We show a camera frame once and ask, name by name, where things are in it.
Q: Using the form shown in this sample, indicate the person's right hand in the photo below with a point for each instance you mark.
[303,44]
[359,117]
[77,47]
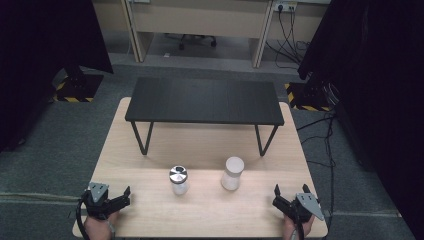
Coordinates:
[289,229]

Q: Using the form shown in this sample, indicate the black curtain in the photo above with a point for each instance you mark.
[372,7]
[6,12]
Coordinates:
[376,83]
[43,50]

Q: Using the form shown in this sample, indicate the black office chair base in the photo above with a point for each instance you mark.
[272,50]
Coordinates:
[213,42]

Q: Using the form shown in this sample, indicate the beige office desk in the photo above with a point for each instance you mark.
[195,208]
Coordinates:
[200,20]

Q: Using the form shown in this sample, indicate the white jar with white lid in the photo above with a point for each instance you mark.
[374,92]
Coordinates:
[232,173]

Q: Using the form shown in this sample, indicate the black stand base striped tape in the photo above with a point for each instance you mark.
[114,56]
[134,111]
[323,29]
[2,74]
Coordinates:
[80,87]
[308,96]

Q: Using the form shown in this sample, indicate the black metal-legged shelf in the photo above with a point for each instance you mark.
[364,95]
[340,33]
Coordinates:
[204,100]

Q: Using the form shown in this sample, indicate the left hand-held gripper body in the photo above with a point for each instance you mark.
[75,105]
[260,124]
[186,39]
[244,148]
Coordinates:
[98,205]

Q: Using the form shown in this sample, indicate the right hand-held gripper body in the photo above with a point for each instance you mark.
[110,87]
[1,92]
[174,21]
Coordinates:
[308,205]

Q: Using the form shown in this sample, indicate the white wall socket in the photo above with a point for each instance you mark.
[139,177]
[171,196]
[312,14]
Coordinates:
[285,6]

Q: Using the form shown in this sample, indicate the person's left hand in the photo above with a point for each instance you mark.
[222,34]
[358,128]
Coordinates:
[96,229]

